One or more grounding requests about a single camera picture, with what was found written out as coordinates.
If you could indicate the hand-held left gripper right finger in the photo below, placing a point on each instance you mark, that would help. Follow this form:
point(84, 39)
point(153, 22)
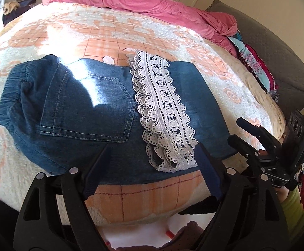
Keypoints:
point(209, 172)

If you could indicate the maroon perforated slipper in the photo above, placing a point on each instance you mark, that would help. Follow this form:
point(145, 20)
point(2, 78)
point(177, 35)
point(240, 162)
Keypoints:
point(187, 234)

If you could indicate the person's right forearm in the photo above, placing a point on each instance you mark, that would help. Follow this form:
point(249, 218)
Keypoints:
point(298, 214)

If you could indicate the grey padded headboard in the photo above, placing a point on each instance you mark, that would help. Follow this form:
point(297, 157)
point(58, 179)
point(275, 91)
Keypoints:
point(272, 44)

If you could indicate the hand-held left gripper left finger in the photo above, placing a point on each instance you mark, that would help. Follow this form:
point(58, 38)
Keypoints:
point(97, 172)

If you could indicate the pink duvet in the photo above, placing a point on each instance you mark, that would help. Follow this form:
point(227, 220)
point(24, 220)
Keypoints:
point(128, 2)

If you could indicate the stack of colourful folded clothes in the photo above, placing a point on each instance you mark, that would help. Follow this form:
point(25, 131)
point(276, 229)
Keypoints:
point(256, 65)

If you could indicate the cream and orange fleece blanket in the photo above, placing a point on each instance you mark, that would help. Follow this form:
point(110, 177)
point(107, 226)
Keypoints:
point(102, 39)

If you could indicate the person's dark clothing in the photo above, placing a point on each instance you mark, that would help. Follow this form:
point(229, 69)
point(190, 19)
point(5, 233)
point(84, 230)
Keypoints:
point(0, 214)

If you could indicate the blue denim pants lace hem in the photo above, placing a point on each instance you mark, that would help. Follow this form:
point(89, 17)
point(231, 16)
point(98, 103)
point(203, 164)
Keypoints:
point(76, 109)

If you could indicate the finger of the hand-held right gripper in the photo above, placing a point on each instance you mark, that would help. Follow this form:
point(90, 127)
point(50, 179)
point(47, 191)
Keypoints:
point(240, 145)
point(251, 130)

